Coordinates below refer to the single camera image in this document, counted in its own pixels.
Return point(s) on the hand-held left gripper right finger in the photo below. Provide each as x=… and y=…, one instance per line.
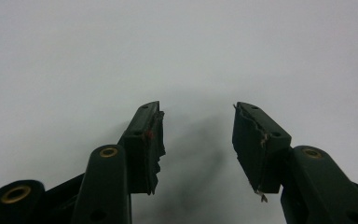
x=254, y=149

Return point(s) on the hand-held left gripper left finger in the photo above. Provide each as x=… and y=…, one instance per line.
x=141, y=146

